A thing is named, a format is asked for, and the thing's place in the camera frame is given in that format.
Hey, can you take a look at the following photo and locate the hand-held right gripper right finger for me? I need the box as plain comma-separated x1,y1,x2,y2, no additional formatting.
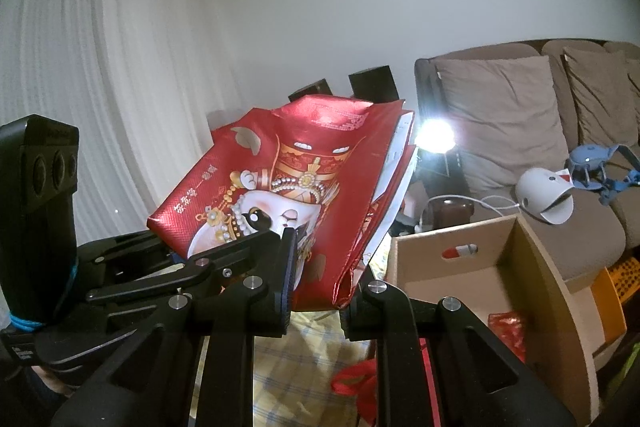
342,279,576,427

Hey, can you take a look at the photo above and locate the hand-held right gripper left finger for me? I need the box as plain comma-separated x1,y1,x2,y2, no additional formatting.
50,227,298,427

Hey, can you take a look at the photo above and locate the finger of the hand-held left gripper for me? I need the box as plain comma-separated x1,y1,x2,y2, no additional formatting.
86,231,282,306

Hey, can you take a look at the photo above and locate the red webbing strap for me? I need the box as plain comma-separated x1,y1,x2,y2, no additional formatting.
331,337,443,427

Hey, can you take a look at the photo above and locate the red cartoon print bag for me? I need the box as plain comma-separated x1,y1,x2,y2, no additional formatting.
146,94,417,312

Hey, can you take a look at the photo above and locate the large brown cardboard box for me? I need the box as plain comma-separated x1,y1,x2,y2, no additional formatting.
385,213,608,427

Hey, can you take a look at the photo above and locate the yellow plaid tablecloth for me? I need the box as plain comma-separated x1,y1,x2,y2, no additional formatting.
190,257,391,427

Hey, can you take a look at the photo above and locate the bright lamp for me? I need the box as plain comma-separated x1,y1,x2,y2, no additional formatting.
417,117,458,172

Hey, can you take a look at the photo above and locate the black speaker on stand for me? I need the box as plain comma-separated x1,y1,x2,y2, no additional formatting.
348,66,399,104
287,78,335,104

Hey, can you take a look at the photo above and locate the white domed device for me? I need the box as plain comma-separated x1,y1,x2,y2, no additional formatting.
515,167,575,227

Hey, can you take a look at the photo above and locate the large beige sofa cushion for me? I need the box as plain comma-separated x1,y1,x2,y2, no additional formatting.
435,56,568,188

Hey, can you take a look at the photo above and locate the small cardboard box orange flap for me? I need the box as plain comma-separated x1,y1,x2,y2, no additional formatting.
562,252,628,345

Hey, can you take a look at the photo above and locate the brown sofa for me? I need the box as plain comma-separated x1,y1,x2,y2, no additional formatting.
414,38,640,268

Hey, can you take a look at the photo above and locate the orange plastic crate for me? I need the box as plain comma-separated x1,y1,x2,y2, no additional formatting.
605,256,640,290

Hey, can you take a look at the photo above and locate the white cable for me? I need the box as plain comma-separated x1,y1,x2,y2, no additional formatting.
420,194,521,228

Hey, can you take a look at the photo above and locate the blue strapped device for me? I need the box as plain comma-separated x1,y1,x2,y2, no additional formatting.
565,143,640,206

